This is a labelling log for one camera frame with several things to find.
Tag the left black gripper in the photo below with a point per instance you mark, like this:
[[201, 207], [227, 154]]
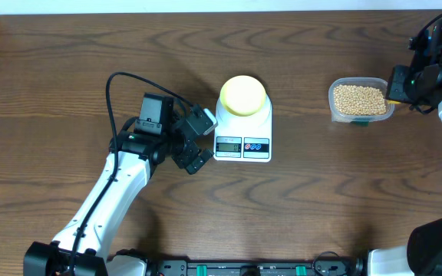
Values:
[[189, 152]]

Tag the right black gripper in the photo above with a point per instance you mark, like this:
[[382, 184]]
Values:
[[394, 90]]

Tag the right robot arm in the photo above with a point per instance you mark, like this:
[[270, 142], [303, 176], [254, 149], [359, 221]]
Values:
[[422, 255]]

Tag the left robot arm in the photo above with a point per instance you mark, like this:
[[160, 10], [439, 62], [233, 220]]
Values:
[[82, 247]]

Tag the white digital kitchen scale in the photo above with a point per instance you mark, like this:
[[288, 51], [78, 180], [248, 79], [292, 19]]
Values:
[[243, 139]]

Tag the pale yellow bowl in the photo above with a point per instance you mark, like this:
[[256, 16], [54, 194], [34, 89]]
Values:
[[243, 95]]

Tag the clear plastic container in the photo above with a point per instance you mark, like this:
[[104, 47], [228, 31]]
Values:
[[358, 81]]

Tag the soybeans in container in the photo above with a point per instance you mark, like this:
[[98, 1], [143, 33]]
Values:
[[359, 100]]

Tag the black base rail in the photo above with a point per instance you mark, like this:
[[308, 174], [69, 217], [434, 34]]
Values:
[[325, 266]]

